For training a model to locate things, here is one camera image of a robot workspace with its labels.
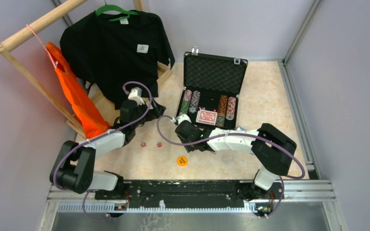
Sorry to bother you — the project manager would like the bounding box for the green clothes hanger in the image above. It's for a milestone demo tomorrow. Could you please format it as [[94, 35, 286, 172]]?
[[95, 4, 140, 22]]

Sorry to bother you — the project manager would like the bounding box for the black aluminium poker case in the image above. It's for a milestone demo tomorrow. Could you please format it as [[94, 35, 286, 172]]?
[[176, 51, 248, 130]]

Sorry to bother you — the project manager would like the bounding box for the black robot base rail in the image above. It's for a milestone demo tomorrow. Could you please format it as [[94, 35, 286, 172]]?
[[95, 180, 282, 209]]

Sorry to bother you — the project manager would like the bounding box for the red playing card deck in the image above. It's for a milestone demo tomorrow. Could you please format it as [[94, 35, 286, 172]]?
[[196, 110, 217, 126]]

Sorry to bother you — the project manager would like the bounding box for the black t-shirt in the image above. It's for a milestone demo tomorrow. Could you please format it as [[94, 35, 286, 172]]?
[[60, 10, 175, 109]]

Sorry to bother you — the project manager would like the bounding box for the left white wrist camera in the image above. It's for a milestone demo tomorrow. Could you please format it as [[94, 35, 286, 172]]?
[[128, 87, 145, 105]]

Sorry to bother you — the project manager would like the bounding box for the green grey chip stack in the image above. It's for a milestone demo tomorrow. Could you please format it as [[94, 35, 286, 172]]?
[[179, 90, 192, 115]]

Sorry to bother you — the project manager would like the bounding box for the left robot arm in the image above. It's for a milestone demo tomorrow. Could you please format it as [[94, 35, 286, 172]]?
[[49, 100, 166, 194]]

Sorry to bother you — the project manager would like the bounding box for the wooden clothes rack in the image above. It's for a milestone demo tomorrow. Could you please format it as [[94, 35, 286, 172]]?
[[0, 0, 173, 129]]

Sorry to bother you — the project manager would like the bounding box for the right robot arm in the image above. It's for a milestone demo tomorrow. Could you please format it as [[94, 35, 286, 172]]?
[[175, 121, 297, 200]]

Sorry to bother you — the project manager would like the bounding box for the red white chip stack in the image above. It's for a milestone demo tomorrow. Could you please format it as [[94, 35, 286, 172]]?
[[225, 97, 237, 120]]

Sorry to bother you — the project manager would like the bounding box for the purple blue chip stack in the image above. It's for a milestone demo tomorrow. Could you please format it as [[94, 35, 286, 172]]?
[[189, 90, 200, 113]]

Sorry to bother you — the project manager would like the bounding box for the orange black chip stack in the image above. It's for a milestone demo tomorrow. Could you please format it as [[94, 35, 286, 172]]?
[[216, 95, 228, 127]]

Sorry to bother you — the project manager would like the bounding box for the orange round dealer button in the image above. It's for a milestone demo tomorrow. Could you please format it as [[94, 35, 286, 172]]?
[[176, 155, 188, 167]]

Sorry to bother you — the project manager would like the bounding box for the clear round button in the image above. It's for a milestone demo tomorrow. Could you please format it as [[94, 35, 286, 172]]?
[[221, 154, 233, 164]]

